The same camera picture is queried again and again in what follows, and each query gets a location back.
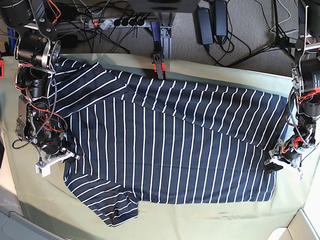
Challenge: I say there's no aluminium frame post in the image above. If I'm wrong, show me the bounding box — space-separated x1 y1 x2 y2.
154 12 176 59

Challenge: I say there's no black power brick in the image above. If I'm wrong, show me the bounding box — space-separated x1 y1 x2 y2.
194 8 214 46
211 0 228 37

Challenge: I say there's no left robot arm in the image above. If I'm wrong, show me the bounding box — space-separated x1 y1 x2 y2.
263 0 320 174

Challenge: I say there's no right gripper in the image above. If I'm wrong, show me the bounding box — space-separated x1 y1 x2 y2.
43 132 80 164

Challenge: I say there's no navy white striped T-shirt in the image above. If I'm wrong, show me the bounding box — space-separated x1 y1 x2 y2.
49 57 287 227

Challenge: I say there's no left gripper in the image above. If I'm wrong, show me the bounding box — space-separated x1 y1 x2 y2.
263 139 304 174

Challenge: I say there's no grey power strip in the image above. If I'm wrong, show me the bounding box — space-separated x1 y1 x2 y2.
81 16 151 31

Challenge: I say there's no grey plastic bin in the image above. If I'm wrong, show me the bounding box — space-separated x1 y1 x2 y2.
0 187 61 240

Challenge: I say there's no light green table cloth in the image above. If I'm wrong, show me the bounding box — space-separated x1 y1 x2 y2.
0 56 320 240

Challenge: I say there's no black camera tripod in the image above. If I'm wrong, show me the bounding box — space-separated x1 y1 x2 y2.
223 0 298 77

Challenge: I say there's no blue orange clamp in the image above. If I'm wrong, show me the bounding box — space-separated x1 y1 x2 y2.
0 27 18 78
150 20 166 80

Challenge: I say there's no blue orange left clamp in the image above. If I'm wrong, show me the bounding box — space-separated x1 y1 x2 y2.
0 27 18 78

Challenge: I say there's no blue orange centre clamp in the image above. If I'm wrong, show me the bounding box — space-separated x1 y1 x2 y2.
150 20 166 80

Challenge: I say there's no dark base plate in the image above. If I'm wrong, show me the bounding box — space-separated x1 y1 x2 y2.
127 0 200 13

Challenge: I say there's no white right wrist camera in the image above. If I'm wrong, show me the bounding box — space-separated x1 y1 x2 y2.
35 161 51 178

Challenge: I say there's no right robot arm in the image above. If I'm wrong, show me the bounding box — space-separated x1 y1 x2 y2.
0 0 80 169

